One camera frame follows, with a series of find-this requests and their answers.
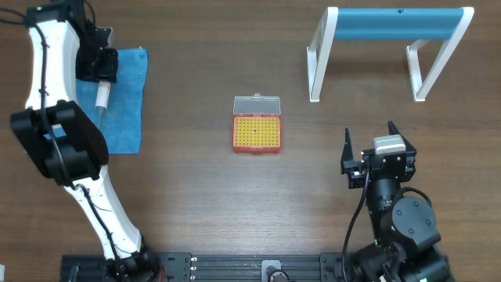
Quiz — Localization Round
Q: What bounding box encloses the mounting rail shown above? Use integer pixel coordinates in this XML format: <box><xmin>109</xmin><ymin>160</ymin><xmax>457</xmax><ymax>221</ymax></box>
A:
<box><xmin>60</xmin><ymin>252</ymin><xmax>353</xmax><ymax>282</ymax></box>

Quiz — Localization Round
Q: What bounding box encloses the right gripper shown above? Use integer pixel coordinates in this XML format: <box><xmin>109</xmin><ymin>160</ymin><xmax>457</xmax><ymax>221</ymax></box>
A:
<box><xmin>340</xmin><ymin>120</ymin><xmax>417</xmax><ymax>190</ymax></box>

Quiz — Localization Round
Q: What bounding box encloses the blue cloth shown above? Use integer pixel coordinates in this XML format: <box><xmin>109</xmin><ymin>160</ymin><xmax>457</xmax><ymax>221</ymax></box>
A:
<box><xmin>49</xmin><ymin>47</ymin><xmax>150</xmax><ymax>155</ymax></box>

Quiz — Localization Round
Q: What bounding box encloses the red and yellow tip box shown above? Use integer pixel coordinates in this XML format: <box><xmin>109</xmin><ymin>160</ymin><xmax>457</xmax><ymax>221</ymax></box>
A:
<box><xmin>230</xmin><ymin>92</ymin><xmax>283</xmax><ymax>154</ymax></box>

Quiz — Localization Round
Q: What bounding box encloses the white and blue stand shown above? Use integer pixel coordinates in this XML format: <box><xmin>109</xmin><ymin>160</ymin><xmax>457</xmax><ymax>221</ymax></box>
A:
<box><xmin>306</xmin><ymin>5</ymin><xmax>475</xmax><ymax>103</ymax></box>

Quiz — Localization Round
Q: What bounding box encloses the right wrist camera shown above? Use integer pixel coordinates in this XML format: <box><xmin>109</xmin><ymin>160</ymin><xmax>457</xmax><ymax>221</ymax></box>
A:
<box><xmin>373</xmin><ymin>134</ymin><xmax>407</xmax><ymax>155</ymax></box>

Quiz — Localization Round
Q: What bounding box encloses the white pipette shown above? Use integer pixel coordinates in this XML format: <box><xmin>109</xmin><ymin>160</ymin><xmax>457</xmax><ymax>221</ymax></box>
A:
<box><xmin>95</xmin><ymin>80</ymin><xmax>113</xmax><ymax>131</ymax></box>

